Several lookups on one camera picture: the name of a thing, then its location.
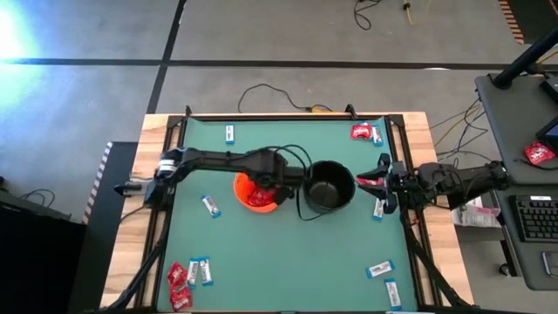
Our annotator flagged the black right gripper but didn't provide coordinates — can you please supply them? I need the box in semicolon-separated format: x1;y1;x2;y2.
356;154;422;215

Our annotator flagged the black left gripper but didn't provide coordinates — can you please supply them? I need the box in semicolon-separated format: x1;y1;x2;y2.
255;150;307;206

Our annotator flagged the black halloween bucket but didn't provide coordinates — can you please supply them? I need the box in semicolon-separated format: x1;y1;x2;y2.
303;160;357;215

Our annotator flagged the orange pumpkin bucket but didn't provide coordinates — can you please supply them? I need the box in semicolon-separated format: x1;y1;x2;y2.
233;172;326;222

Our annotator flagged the green table mat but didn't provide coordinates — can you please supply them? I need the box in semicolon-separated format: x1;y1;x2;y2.
156;116;419;313

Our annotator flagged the clear plastic bag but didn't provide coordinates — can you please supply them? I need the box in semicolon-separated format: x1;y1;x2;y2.
451;195;502;229

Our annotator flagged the grey side desk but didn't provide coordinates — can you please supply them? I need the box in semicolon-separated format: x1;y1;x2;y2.
474;72;558;291

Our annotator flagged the black keyboard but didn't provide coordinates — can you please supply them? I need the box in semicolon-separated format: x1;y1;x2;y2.
508;195;558;243

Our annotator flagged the black striped edge panel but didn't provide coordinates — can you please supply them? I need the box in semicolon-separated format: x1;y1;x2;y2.
69;141;139;314

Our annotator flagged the dark tablet screen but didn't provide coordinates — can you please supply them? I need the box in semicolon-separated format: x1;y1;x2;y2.
535;115;558;152

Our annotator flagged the black monitor pole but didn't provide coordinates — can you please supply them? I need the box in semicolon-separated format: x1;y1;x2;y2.
492;28;558;91

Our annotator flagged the black storage box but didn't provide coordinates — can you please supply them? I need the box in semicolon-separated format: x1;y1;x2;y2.
0;189;86;314

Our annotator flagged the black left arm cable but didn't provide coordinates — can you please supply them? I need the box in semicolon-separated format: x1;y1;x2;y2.
256;144;314;174

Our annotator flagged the floor cable bundle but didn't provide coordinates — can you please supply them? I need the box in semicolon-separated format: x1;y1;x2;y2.
429;98;496;169

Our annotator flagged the black floor cable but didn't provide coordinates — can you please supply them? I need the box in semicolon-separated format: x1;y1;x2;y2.
237;82;335;115
353;0;384;31

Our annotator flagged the black aluminium table frame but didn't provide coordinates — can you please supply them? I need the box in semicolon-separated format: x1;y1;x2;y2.
102;104;476;314

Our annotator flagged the yellow floor cable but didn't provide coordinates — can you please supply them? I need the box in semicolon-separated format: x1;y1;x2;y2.
403;0;432;26

